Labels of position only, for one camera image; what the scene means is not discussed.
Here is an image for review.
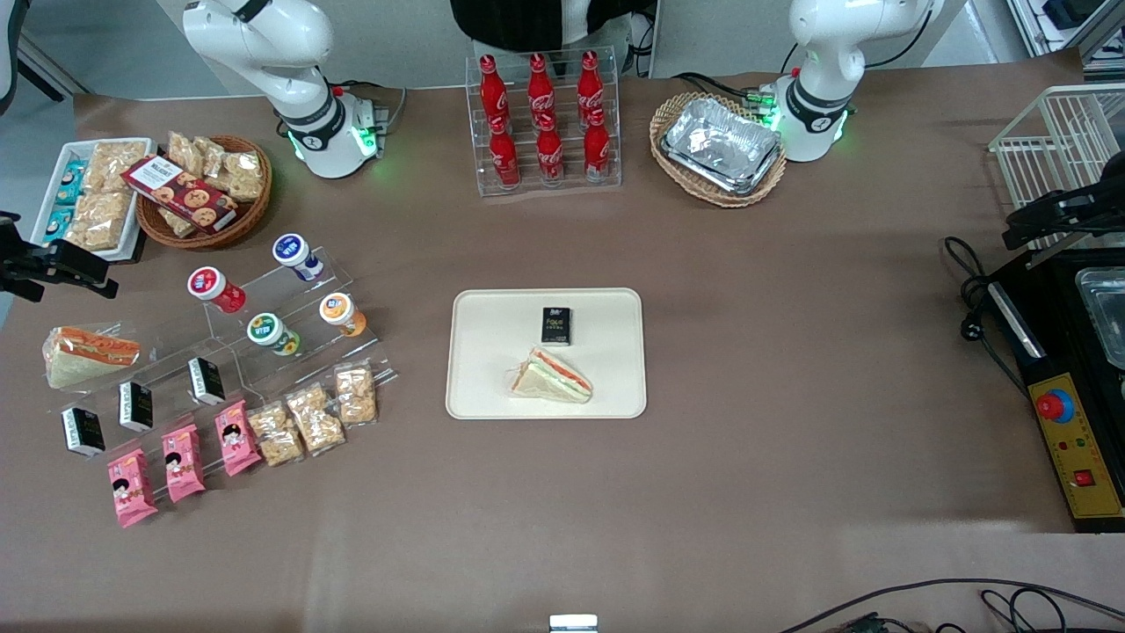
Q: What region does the red cola bottle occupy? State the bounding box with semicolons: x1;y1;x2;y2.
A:
527;53;556;124
479;55;511;128
584;110;611;179
577;50;606;120
536;114;564;183
489;116;521;188

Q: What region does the clear acrylic stepped gum stand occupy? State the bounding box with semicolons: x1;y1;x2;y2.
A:
199;247;382;389

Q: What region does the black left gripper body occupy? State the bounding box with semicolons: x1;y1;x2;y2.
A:
1050;171;1125;233

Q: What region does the brown round wicker basket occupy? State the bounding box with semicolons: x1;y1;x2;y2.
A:
135;135;273;251

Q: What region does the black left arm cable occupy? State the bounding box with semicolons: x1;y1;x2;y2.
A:
866;0;937;69

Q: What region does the white rectangular snack tray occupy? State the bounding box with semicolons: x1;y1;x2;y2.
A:
30;138;155;262

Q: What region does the pink snack pack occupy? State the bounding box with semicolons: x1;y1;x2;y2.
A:
106;448;160;528
214;400;264;477
161;424;207;504

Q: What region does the grey connector box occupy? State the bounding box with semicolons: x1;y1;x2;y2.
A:
352;92;394;135

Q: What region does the looped black cable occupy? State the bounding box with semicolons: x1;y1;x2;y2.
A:
980;587;1069;633

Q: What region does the red cookie box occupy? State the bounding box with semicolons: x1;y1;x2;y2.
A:
120;156;239;233

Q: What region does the cream plastic tray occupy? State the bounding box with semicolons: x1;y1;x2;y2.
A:
445;287;649;420

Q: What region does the black sealing machine yellow panel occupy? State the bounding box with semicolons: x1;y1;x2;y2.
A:
984;251;1125;535

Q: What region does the person in black clothes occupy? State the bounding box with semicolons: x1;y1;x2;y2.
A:
450;0;658;54

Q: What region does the orange gum bottle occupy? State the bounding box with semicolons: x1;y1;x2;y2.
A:
318;293;367;338

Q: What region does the long black cable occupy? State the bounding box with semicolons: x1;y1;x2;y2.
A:
778;578;1125;633

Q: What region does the clear crisp snack pack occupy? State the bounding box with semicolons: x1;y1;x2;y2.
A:
85;141;149;193
66;192;133;251

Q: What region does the light oval wicker basket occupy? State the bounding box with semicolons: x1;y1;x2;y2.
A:
650;91;788;209

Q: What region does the white wire rack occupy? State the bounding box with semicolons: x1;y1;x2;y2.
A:
989;84;1125;265

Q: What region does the green lid gum bottle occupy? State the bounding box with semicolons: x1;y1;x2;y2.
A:
246;313;301;357

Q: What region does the clear acrylic stepped snack stand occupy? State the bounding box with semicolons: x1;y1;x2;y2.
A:
53;334;401;493

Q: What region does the clear acrylic bottle rack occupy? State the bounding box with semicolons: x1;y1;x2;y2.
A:
465;46;623;198

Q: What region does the wrapped triangle sandwich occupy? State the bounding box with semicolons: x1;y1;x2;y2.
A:
508;346;594;405
42;326;142;389

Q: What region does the red gum bottle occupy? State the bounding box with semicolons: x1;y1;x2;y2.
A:
186;266;248;315

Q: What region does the red emergency stop button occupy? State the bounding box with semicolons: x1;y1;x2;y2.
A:
1035;389;1077;423

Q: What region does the silver foil tray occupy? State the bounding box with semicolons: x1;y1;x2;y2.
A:
661;97;783;196

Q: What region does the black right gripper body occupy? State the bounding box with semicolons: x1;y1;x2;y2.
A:
0;214;59;302

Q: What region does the blue lid gum bottle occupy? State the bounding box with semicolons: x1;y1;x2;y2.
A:
272;233;324;282

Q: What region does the black power cable with plug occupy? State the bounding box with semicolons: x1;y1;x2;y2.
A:
943;236;1029;397

